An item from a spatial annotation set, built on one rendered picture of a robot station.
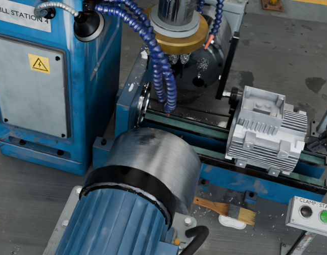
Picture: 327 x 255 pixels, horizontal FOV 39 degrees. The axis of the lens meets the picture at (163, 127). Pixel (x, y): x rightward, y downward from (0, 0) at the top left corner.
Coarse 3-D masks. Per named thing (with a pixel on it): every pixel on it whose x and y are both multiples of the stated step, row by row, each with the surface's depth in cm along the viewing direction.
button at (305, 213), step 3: (303, 207) 116; (306, 207) 116; (309, 207) 116; (300, 210) 116; (303, 210) 116; (306, 210) 116; (309, 210) 116; (303, 213) 115; (306, 213) 115; (309, 213) 115; (303, 216) 115; (306, 216) 115; (309, 216) 115
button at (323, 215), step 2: (322, 212) 116; (324, 212) 115; (326, 212) 115; (320, 214) 116; (322, 214) 115; (324, 214) 115; (326, 214) 115; (320, 216) 115; (322, 216) 115; (324, 216) 115; (326, 216) 115; (320, 218) 115; (322, 218) 115; (324, 218) 115; (326, 218) 115; (322, 220) 115; (324, 220) 115; (326, 220) 115; (324, 222) 115; (326, 222) 115
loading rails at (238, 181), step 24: (144, 120) 152; (168, 120) 151; (192, 120) 151; (192, 144) 154; (216, 144) 152; (216, 168) 144; (240, 168) 142; (264, 168) 143; (312, 168) 149; (264, 192) 147; (288, 192) 144; (312, 192) 142
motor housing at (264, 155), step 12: (288, 120) 131; (300, 120) 131; (252, 132) 131; (288, 132) 130; (300, 132) 129; (228, 144) 145; (240, 144) 131; (264, 144) 130; (276, 144) 130; (228, 156) 136; (240, 156) 134; (252, 156) 133; (264, 156) 132; (276, 156) 131; (288, 156) 131; (288, 168) 133
